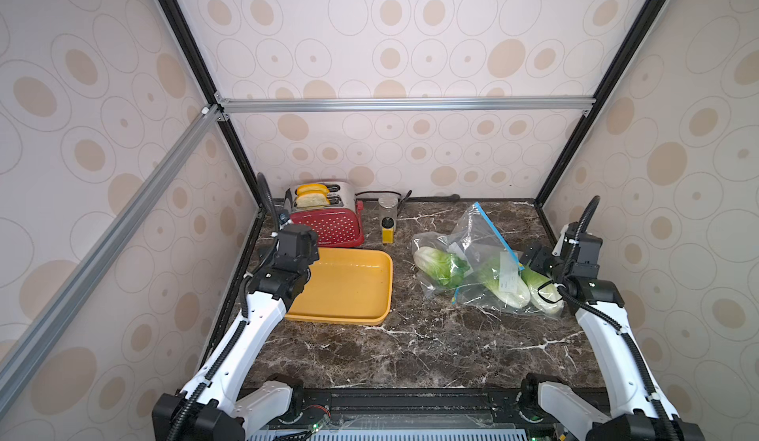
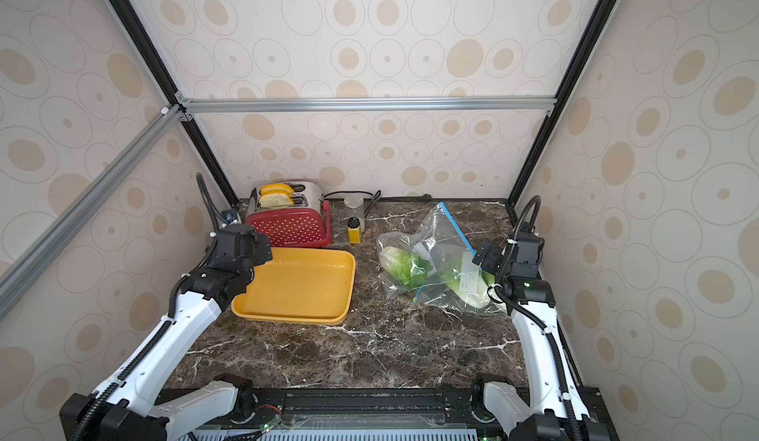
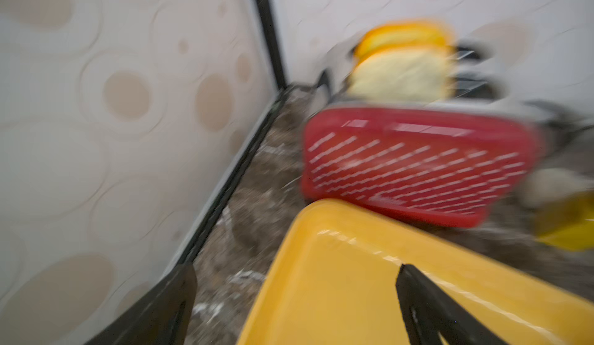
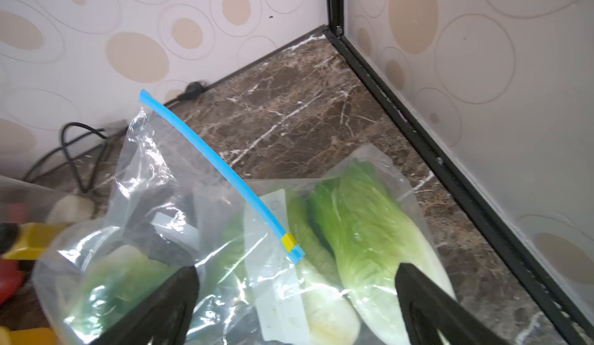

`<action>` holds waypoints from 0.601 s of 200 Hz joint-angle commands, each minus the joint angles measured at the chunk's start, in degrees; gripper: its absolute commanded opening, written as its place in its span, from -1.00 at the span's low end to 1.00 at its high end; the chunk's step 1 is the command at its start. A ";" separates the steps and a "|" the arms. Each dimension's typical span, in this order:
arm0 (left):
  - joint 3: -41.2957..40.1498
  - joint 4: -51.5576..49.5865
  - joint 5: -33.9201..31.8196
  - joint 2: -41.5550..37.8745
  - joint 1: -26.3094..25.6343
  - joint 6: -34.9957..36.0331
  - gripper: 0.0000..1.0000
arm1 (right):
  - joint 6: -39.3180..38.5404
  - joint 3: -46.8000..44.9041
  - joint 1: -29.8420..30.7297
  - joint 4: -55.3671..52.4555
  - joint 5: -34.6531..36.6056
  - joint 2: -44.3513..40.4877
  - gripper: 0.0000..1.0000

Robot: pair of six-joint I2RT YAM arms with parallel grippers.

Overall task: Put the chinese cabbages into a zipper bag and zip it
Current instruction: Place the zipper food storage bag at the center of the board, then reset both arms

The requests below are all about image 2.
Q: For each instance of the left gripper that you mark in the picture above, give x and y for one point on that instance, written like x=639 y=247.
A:
x=263 y=249

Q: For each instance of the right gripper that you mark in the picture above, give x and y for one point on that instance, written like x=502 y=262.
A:
x=492 y=260

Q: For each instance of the chinese cabbage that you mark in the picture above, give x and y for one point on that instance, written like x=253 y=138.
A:
x=468 y=282
x=408 y=269

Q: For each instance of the clear zipper bag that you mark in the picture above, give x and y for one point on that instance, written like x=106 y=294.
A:
x=437 y=238
x=438 y=295

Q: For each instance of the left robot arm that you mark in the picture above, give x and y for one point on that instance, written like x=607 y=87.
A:
x=160 y=334

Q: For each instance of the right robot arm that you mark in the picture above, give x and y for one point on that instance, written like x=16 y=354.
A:
x=539 y=334

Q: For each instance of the white bread slice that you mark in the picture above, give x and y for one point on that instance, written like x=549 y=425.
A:
x=276 y=200

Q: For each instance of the yellow bread slice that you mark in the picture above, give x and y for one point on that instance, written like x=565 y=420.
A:
x=278 y=188

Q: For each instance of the red silver toaster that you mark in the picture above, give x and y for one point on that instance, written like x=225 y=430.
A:
x=306 y=224

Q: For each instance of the yellow tray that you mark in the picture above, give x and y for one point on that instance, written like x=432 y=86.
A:
x=300 y=286

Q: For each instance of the yellow spice bottle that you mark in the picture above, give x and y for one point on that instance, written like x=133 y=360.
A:
x=354 y=228

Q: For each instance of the clear glass jar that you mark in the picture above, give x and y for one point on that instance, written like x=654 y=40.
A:
x=355 y=207

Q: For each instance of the horizontal aluminium rail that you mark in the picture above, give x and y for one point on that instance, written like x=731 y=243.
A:
x=385 y=104

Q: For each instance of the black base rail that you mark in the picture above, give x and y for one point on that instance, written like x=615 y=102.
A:
x=456 y=405

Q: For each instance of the left diagonal aluminium rail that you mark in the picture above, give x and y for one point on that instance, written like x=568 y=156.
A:
x=26 y=270

